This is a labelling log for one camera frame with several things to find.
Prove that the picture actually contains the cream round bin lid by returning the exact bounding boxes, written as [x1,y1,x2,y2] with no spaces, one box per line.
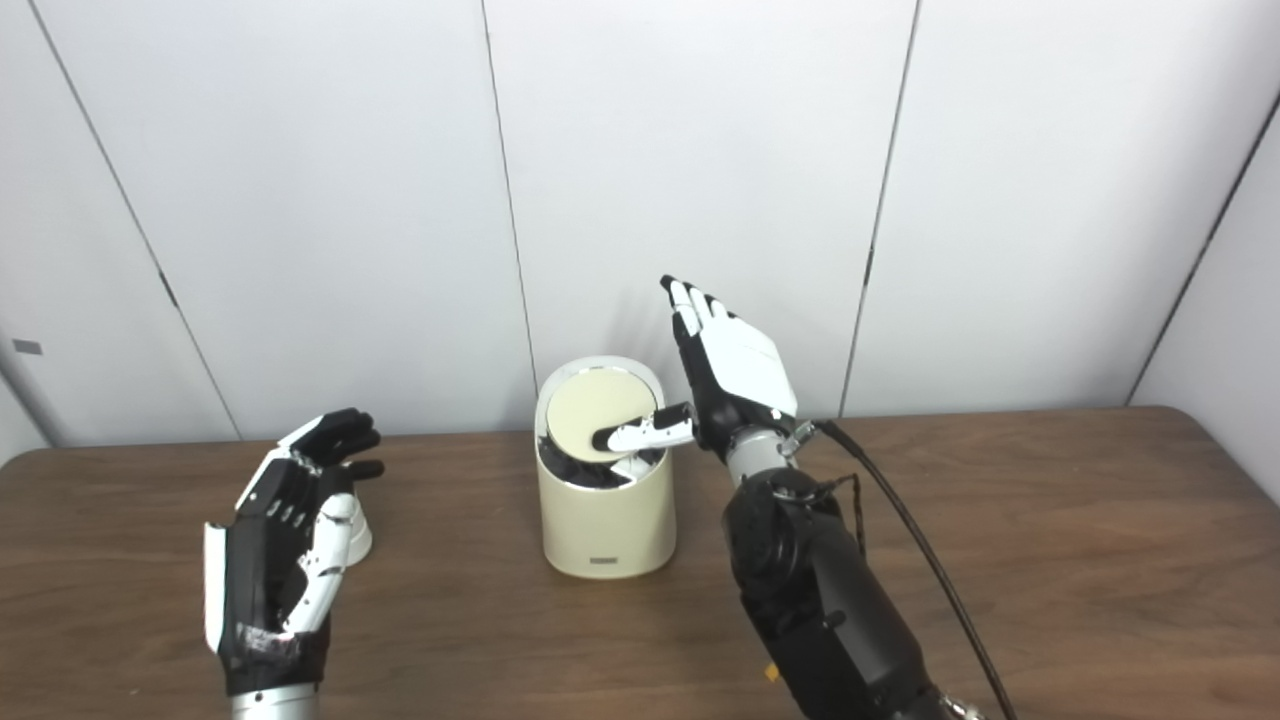
[546,372,658,463]

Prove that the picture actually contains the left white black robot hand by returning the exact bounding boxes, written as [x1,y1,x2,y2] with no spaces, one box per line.
[203,407,386,698]

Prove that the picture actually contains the cream-colored round bin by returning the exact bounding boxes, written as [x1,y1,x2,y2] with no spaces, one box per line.
[535,355,677,580]

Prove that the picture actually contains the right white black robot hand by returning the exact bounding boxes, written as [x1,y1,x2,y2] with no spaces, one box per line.
[591,275,801,463]

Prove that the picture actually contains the small white plastic bottle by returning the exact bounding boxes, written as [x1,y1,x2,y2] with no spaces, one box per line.
[340,492,374,563]

